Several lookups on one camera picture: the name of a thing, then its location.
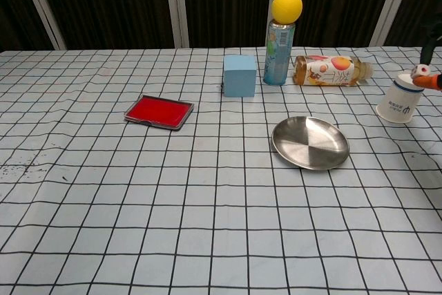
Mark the peach tea bottle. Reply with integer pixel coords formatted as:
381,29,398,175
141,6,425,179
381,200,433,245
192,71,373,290
293,55,375,87

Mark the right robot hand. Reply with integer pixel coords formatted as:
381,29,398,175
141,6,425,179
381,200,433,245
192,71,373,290
412,11,442,91

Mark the yellow ball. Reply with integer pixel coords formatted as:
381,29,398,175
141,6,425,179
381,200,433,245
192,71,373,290
271,0,304,26

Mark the light blue foam cube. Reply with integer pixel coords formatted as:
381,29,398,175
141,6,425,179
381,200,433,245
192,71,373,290
222,54,258,98

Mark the white metal frame post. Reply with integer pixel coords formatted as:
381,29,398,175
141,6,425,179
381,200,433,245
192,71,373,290
163,0,191,49
368,0,409,48
15,0,67,51

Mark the white die with red pip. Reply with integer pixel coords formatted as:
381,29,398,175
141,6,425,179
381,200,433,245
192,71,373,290
411,64,431,79

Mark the checked light blue tablecloth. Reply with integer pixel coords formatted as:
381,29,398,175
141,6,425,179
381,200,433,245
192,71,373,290
0,46,442,295

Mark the white paper cup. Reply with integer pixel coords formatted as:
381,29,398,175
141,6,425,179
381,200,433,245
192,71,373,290
376,71,426,124

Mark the round steel plate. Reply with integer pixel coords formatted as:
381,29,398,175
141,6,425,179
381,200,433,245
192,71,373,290
271,116,351,171

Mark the red ink pad case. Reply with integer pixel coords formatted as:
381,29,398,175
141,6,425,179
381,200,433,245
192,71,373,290
124,95,195,132

